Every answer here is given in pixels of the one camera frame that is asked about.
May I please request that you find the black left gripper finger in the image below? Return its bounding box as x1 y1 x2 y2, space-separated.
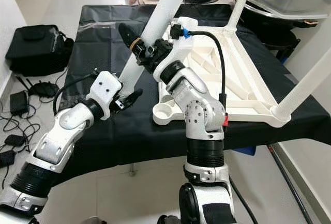
119 88 143 110

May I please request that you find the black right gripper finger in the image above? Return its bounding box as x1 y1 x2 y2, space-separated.
118 22 143 54

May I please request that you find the white plastic table top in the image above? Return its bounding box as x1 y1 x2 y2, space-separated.
152 25 290 128

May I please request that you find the tan rubber band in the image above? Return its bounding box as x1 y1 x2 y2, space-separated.
130 37 143 51

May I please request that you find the black tablecloth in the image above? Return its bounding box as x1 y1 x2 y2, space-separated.
65 4 331 183

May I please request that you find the black router with antennas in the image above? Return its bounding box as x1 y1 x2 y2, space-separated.
23 77 57 99

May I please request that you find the black square case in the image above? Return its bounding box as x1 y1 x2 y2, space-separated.
5 24 74 77

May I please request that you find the small black power adapter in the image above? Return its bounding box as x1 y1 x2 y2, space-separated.
4 133 27 147

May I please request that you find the black wok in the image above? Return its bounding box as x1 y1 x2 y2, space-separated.
240 9 303 51

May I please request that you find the blue dustpan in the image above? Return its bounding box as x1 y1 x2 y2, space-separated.
235 146 257 156

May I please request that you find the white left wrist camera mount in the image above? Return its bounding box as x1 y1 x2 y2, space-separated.
85 70 124 120

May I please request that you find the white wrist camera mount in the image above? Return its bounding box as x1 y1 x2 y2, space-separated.
153 16 198 82
85 70 124 120

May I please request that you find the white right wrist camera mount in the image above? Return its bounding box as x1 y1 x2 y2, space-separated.
153 16 198 82

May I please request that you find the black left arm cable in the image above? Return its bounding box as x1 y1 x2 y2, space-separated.
53 71 99 116

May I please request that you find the black floor cable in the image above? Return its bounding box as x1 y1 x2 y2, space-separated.
0 115 32 188

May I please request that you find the metal folding table frame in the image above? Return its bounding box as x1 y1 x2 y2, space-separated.
266 144 316 224

